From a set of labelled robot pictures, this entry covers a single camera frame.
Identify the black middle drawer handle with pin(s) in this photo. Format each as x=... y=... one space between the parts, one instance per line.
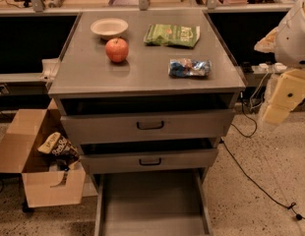
x=150 y=162

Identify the black top drawer handle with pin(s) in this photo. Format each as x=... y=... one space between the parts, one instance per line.
x=150 y=125

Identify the black drawer handle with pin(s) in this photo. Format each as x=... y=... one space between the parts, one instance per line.
x=150 y=125
x=150 y=162

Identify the red apple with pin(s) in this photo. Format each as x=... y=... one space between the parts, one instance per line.
x=117 y=49

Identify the white power strip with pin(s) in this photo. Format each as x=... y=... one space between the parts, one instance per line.
x=275 y=68

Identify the middle grey drawer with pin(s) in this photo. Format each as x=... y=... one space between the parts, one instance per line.
x=129 y=162

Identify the grey drawer cabinet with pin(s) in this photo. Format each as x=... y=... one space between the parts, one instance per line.
x=89 y=83

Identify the green chip bag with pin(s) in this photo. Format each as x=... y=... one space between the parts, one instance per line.
x=172 y=35

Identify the cardboard box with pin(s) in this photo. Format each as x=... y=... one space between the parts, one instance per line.
x=45 y=183

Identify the white paper bowl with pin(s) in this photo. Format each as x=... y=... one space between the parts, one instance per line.
x=109 y=28

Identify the bottom grey drawer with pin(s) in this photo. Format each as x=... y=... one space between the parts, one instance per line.
x=156 y=203

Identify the grey drawer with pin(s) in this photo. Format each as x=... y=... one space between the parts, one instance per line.
x=121 y=128
x=129 y=162
x=156 y=203

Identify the top grey drawer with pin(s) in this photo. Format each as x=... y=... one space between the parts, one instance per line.
x=121 y=128

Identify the brown snack bag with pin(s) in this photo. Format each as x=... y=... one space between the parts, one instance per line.
x=60 y=146

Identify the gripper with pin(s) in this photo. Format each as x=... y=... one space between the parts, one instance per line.
x=292 y=41

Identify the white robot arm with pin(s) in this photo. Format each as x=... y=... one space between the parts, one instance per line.
x=287 y=43

